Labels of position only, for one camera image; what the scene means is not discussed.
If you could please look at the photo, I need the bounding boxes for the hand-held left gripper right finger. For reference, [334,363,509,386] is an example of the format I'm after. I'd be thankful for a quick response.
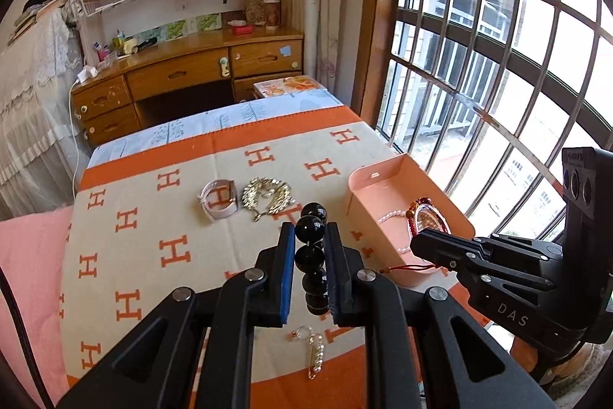
[326,222,557,409]

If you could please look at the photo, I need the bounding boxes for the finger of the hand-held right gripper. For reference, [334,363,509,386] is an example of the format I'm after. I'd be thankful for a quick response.
[415,232,562,260]
[411,240,552,296]

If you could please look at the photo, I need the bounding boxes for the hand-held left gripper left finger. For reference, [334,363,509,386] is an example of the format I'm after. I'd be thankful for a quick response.
[56,222,296,409]

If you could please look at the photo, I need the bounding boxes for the black bead bracelet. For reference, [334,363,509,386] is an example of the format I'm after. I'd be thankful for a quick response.
[294,201,331,316]

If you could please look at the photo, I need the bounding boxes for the red cord bracelet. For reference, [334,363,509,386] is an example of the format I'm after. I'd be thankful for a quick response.
[380,262,434,276]

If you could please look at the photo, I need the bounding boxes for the red bead bracelet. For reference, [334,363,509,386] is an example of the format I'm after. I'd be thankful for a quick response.
[407,197,451,242]

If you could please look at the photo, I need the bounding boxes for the pearl safety pin brooch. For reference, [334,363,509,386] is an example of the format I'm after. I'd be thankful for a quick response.
[306,332,325,380]

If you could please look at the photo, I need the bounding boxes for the gold leaf brooch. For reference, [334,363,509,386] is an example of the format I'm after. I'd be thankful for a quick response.
[242,177,293,222]

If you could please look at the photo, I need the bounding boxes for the pink jewelry box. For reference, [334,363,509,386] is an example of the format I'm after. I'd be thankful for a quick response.
[347,153,476,287]

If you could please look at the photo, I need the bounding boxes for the white strap watch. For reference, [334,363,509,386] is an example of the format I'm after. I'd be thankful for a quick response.
[198,180,239,220]

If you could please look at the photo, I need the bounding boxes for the person's right forearm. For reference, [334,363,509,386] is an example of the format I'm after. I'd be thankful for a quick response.
[541,342,613,400]

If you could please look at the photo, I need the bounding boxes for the white pearl strand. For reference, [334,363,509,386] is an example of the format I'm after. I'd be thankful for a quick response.
[378,210,413,254]

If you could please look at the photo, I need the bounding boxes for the orange printed blanket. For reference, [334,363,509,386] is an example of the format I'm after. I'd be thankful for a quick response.
[60,105,542,409]

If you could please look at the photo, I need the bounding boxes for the pale blue patterned bedsheet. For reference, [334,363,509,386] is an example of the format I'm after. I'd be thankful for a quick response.
[89,90,346,170]

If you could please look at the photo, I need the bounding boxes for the orange patterned box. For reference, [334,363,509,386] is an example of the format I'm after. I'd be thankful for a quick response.
[254,75,331,103]

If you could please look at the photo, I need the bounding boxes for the metal window grille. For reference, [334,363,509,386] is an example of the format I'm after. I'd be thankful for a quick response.
[378,0,613,247]

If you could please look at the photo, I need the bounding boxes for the wooden desk with drawers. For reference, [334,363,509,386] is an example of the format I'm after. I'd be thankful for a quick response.
[71,26,305,146]

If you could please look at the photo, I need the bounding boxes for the pink blanket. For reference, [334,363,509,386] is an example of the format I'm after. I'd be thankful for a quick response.
[0,205,77,409]

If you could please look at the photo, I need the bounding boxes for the glass jar with white lid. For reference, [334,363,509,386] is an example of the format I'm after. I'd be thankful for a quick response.
[263,0,281,29]

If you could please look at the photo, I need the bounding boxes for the green picture tiles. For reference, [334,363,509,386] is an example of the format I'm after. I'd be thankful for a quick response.
[165,13,223,42]

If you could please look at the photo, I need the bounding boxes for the woven round ornament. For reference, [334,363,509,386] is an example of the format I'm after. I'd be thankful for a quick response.
[244,0,267,26]

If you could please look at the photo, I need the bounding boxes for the white lace furniture cover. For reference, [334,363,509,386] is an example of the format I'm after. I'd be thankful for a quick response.
[0,7,93,218]

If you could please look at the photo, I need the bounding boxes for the stack of books with hat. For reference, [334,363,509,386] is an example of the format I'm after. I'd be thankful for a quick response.
[7,0,74,46]

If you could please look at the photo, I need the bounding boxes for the wooden window frame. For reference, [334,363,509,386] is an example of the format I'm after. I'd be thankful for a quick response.
[352,0,400,129]

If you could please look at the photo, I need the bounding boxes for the black cable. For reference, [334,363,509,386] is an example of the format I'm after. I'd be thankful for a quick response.
[0,265,54,409]

